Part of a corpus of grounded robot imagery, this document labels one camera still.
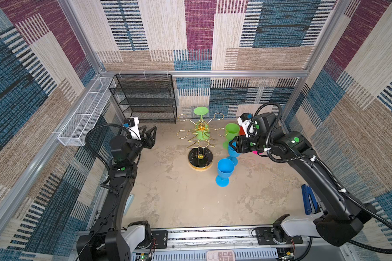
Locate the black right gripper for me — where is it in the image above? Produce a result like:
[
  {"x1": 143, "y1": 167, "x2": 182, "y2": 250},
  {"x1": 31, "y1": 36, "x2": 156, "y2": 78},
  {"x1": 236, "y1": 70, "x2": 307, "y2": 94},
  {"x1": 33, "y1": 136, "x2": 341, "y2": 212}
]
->
[{"x1": 229, "y1": 134, "x2": 271, "y2": 154}]

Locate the green wine glass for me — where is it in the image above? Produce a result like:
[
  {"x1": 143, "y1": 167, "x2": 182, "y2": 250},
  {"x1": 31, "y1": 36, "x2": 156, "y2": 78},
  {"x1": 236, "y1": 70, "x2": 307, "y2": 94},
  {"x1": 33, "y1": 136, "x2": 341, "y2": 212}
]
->
[
  {"x1": 223, "y1": 123, "x2": 240, "y2": 150},
  {"x1": 193, "y1": 107, "x2": 210, "y2": 141}
]

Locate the blue wine glass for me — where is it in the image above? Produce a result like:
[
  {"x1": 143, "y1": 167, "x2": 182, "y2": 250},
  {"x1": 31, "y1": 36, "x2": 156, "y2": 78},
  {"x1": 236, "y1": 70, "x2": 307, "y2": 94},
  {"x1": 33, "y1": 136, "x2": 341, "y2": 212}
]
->
[
  {"x1": 227, "y1": 145, "x2": 240, "y2": 166},
  {"x1": 216, "y1": 158, "x2": 235, "y2": 187}
]

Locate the red wine glass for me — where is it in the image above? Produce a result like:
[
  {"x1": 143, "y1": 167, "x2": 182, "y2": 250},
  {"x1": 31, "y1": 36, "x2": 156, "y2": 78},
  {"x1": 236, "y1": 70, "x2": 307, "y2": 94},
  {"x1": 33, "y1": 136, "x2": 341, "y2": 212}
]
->
[{"x1": 239, "y1": 126, "x2": 245, "y2": 136}]

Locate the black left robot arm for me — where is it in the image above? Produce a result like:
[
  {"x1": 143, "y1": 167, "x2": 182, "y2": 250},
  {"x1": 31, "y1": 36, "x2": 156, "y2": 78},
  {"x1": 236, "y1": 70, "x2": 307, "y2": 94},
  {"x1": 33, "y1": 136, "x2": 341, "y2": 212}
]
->
[{"x1": 76, "y1": 124, "x2": 157, "y2": 261}]

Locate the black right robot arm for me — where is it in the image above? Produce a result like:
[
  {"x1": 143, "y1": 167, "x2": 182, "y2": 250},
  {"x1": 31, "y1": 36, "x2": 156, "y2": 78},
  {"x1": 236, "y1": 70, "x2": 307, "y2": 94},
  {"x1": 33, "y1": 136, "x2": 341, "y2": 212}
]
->
[{"x1": 229, "y1": 113, "x2": 375, "y2": 246}]

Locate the gold wine glass rack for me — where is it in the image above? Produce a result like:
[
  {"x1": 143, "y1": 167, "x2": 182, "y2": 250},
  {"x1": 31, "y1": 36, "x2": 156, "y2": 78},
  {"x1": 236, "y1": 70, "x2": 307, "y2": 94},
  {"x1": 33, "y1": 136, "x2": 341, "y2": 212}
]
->
[{"x1": 176, "y1": 112, "x2": 225, "y2": 172}]

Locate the light blue flat device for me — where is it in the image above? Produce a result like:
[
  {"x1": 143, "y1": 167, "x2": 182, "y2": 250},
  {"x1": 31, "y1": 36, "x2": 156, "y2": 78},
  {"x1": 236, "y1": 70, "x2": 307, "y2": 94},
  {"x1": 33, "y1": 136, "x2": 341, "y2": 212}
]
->
[{"x1": 123, "y1": 194, "x2": 135, "y2": 215}]

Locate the blue clip tool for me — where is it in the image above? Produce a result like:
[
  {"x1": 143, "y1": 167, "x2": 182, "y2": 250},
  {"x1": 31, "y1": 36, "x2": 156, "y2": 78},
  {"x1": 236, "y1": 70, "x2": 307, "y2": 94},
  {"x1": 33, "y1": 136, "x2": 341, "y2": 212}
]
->
[{"x1": 301, "y1": 184, "x2": 321, "y2": 215}]

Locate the pink keypad device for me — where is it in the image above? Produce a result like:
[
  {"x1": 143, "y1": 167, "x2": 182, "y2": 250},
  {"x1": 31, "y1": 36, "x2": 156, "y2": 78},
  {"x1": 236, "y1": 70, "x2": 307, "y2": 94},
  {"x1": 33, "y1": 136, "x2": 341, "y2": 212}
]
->
[{"x1": 206, "y1": 250, "x2": 236, "y2": 261}]

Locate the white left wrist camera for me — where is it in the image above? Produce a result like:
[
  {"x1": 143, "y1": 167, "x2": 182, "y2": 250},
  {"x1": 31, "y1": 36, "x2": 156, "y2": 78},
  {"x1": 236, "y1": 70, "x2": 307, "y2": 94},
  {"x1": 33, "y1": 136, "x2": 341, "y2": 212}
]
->
[{"x1": 123, "y1": 117, "x2": 141, "y2": 140}]

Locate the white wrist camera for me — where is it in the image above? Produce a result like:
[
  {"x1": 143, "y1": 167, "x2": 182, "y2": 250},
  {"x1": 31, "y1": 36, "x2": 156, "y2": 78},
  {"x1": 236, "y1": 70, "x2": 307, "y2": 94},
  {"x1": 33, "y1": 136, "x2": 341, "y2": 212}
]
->
[
  {"x1": 123, "y1": 117, "x2": 141, "y2": 140},
  {"x1": 237, "y1": 113, "x2": 256, "y2": 138}
]

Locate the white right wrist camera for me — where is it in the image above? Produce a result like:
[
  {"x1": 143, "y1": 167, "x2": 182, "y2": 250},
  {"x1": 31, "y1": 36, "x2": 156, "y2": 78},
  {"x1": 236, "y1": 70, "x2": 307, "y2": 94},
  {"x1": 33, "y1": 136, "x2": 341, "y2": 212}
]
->
[{"x1": 237, "y1": 113, "x2": 256, "y2": 138}]

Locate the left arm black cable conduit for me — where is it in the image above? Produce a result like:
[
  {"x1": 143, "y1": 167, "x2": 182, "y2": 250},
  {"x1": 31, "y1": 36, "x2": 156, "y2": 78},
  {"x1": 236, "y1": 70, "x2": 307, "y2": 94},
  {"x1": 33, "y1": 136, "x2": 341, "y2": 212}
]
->
[{"x1": 84, "y1": 123, "x2": 131, "y2": 196}]

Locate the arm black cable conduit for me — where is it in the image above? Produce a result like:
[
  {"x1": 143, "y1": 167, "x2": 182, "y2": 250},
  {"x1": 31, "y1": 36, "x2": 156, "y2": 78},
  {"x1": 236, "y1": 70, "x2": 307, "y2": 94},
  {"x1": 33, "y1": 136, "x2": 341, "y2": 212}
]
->
[
  {"x1": 252, "y1": 102, "x2": 392, "y2": 255},
  {"x1": 84, "y1": 123, "x2": 131, "y2": 196}
]

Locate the black wire shelf rack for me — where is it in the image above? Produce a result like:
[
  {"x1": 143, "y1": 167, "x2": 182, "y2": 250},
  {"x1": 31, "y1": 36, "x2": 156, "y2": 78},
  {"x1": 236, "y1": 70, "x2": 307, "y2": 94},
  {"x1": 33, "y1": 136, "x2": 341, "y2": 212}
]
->
[{"x1": 109, "y1": 74, "x2": 177, "y2": 124}]

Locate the white wire mesh basket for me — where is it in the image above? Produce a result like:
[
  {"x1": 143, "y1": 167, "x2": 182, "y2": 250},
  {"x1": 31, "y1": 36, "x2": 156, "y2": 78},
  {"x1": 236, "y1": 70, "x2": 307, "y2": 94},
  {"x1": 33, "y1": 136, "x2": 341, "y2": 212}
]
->
[{"x1": 58, "y1": 77, "x2": 112, "y2": 146}]

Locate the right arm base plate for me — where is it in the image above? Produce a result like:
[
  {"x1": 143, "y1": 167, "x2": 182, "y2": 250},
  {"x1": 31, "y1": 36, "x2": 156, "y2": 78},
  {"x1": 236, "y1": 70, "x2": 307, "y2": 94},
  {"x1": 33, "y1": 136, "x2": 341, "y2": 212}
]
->
[{"x1": 251, "y1": 226, "x2": 303, "y2": 245}]

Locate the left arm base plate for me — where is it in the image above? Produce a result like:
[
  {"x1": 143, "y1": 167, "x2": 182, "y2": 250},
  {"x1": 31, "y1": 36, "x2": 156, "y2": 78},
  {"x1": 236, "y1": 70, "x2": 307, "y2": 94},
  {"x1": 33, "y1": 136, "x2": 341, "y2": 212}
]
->
[{"x1": 145, "y1": 230, "x2": 168, "y2": 251}]

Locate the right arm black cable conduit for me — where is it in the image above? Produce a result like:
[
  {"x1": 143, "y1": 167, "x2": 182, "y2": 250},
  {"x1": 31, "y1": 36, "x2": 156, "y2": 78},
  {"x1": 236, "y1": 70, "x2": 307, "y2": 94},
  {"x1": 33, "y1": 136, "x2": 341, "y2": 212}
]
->
[{"x1": 252, "y1": 102, "x2": 392, "y2": 255}]

